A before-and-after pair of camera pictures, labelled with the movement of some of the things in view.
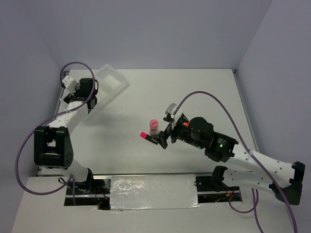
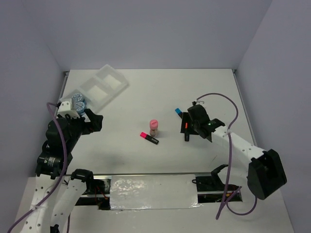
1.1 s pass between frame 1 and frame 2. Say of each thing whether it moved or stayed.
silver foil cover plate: stayed
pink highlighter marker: stayed
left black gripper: moved
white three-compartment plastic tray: stayed
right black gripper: moved
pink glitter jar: stayed
